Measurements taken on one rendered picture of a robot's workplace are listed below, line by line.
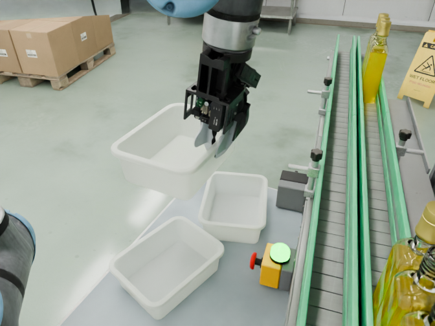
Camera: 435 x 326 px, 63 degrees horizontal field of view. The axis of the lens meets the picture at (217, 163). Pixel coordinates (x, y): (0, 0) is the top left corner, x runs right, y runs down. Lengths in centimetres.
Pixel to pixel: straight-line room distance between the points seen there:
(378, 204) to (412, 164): 23
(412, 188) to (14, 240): 89
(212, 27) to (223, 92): 9
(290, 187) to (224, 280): 31
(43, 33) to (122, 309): 319
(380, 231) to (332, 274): 18
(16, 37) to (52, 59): 37
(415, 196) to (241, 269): 47
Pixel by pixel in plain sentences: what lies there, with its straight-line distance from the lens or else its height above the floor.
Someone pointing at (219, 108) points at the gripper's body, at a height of 123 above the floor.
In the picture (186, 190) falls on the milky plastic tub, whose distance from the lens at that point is 60.
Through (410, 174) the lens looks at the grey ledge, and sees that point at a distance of 109.
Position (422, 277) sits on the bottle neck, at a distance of 50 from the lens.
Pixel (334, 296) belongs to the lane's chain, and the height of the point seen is 88.
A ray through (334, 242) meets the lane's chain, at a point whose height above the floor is 88.
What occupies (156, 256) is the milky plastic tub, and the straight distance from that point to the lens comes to 94.
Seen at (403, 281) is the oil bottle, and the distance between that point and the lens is 52.
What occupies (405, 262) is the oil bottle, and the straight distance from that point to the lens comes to 55.
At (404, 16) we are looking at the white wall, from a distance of 630.
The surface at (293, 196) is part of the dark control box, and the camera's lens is 103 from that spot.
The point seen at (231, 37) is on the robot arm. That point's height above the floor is 133.
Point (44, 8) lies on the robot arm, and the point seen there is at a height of 140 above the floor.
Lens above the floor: 146
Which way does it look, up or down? 35 degrees down
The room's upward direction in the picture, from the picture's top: straight up
